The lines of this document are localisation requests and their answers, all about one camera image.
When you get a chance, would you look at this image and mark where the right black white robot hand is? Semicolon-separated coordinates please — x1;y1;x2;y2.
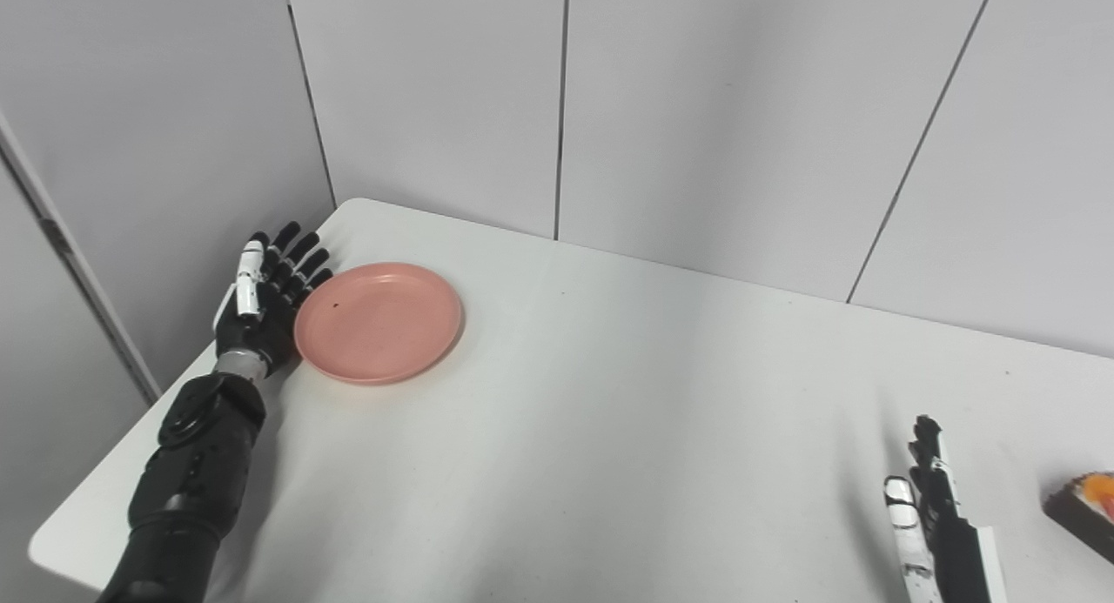
883;415;1009;603

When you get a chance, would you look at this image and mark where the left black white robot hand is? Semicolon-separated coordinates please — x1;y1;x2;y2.
213;221;334;378

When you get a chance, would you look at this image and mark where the pink round plate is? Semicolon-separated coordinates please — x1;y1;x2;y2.
293;262;464;386

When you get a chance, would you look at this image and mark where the chocolate cake slice with fruit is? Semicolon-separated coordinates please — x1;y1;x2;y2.
1044;471;1114;565

